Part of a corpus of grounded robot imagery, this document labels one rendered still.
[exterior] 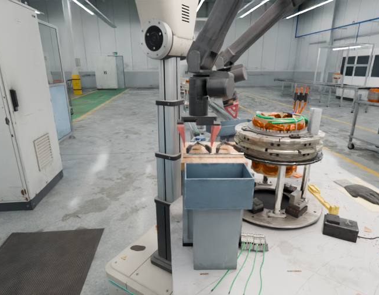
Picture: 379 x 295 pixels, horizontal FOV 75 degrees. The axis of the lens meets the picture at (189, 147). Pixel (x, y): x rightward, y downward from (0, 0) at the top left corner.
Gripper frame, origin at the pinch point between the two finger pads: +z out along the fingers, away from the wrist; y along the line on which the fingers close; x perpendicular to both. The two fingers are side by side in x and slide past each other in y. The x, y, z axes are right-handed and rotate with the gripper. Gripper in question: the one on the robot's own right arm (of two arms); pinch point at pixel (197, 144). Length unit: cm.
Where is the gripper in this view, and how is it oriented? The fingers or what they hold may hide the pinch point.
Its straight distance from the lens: 75.7
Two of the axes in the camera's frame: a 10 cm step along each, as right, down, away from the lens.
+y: 10.0, -0.1, 0.4
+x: -0.4, -3.0, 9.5
